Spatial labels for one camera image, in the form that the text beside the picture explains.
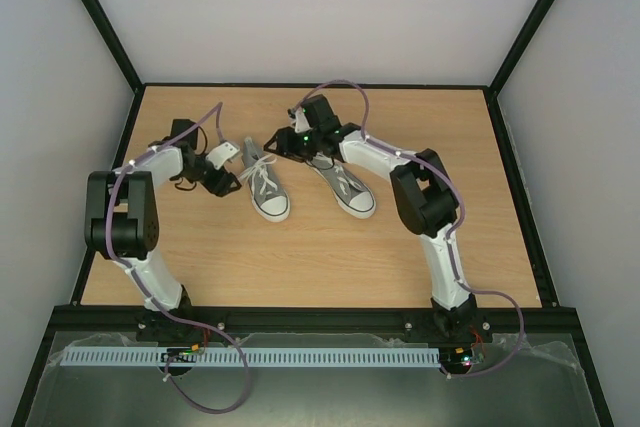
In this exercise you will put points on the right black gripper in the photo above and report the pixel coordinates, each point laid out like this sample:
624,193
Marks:
285,140

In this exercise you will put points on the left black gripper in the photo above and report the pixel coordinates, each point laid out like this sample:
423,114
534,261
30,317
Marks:
221,185

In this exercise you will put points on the grey sneaker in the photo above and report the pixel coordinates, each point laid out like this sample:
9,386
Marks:
268,196

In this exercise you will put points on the grey sneaker sideways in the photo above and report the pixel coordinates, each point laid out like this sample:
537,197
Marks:
351,193

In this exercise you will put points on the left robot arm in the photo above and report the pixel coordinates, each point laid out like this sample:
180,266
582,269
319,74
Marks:
121,218

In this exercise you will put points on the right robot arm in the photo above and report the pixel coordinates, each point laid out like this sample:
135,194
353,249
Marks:
427,202

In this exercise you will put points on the left circuit board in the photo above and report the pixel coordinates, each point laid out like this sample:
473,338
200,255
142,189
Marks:
182,354

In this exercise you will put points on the circuit board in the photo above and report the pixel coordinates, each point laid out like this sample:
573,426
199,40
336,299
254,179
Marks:
182,354
465,355

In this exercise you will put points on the right circuit board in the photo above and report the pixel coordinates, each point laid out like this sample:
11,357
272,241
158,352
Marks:
465,355

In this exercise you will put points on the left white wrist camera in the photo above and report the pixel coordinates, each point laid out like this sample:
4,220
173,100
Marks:
225,152

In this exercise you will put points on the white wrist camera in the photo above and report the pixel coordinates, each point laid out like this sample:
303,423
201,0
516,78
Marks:
298,120
225,152

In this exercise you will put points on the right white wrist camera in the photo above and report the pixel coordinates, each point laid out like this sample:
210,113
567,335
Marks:
298,120

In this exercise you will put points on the light blue cable duct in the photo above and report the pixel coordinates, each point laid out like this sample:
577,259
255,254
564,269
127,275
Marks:
257,357

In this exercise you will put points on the black aluminium frame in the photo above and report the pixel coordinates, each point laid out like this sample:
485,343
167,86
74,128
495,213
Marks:
408,323

